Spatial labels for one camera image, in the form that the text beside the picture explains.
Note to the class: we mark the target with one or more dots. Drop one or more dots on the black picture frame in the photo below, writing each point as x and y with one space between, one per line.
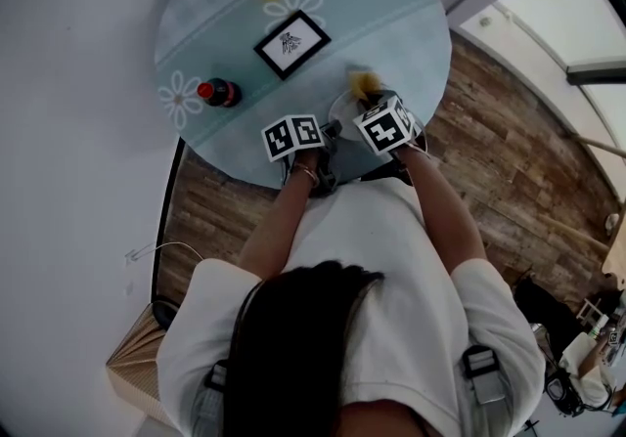
292 45

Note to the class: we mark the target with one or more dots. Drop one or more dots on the black bag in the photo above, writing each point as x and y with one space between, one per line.
538 300

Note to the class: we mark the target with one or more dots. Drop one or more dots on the round table with blue cloth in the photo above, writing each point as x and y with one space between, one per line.
371 19

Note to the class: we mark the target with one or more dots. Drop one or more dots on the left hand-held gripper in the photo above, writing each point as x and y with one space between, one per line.
293 137

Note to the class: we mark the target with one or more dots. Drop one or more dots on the light wooden table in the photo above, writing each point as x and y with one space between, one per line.
617 249

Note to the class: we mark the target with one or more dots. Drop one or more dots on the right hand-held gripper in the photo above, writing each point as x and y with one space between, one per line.
384 127

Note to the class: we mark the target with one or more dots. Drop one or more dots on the person's right forearm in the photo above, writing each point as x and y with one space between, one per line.
447 215

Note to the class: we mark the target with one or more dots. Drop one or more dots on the cola bottle with red cap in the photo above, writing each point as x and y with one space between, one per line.
220 93

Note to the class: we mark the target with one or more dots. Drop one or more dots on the beige ribbed box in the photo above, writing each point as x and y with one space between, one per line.
134 366

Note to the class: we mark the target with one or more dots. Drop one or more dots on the glass sliding door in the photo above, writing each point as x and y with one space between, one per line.
538 19

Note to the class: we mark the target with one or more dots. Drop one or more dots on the small grey round fixture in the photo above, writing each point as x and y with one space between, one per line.
484 21

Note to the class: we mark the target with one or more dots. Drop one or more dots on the black round stool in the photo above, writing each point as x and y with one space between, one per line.
164 313

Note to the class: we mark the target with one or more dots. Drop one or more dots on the person's left forearm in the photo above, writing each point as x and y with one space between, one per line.
279 225

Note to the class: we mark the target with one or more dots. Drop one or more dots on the white wall socket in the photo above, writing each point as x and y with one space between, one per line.
132 257

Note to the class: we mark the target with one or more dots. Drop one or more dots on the bread roll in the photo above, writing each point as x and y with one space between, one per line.
364 80

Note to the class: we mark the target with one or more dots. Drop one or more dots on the person's white shirt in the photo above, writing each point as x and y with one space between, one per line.
386 278

